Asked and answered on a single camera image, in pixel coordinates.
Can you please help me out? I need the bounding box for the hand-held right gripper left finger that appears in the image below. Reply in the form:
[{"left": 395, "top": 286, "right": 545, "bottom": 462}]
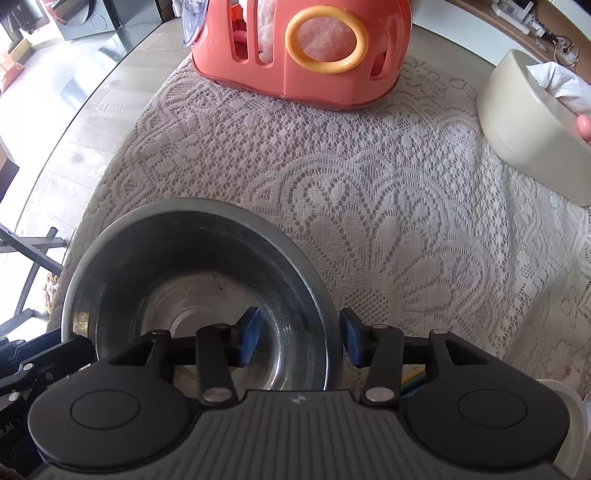
[{"left": 108, "top": 307, "right": 262, "bottom": 408}]

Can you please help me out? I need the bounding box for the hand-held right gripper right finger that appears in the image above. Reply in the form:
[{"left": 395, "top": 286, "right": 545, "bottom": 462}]
[{"left": 339, "top": 308, "right": 490, "bottom": 408}]

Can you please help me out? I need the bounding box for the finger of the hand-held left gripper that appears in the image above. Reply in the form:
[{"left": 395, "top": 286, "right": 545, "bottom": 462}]
[
  {"left": 0, "top": 371, "right": 56, "bottom": 411},
  {"left": 0, "top": 336, "right": 95, "bottom": 386}
]

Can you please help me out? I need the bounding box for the stainless steel bowl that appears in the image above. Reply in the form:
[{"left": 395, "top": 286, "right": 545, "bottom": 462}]
[{"left": 61, "top": 198, "right": 345, "bottom": 402}]

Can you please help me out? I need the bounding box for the white bowl with yellow rim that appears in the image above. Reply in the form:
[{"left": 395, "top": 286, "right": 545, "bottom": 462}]
[{"left": 401, "top": 364, "right": 583, "bottom": 468}]

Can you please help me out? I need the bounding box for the wooden table with black legs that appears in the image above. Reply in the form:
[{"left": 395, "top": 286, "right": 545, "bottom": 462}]
[{"left": 0, "top": 224, "right": 65, "bottom": 324}]

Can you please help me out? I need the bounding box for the white lace tablecloth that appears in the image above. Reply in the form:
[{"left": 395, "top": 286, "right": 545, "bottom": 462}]
[{"left": 60, "top": 48, "right": 591, "bottom": 398}]

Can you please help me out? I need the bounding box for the coral plastic toy basket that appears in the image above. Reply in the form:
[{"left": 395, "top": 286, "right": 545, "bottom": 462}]
[{"left": 182, "top": 0, "right": 413, "bottom": 112}]

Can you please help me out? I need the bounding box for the cream storage box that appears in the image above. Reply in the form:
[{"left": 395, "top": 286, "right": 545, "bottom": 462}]
[{"left": 476, "top": 48, "right": 591, "bottom": 207}]

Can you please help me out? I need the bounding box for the white tissue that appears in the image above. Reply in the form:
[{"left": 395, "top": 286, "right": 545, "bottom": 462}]
[{"left": 526, "top": 62, "right": 591, "bottom": 116}]

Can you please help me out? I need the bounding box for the washing machine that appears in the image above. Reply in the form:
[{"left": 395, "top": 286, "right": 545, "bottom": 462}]
[{"left": 55, "top": 0, "right": 122, "bottom": 32}]

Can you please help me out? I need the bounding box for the white wooden tv cabinet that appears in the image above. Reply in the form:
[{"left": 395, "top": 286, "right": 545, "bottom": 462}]
[{"left": 443, "top": 0, "right": 591, "bottom": 70}]

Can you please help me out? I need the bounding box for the white power strip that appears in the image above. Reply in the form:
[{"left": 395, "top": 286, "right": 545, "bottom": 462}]
[{"left": 492, "top": 0, "right": 578, "bottom": 61}]

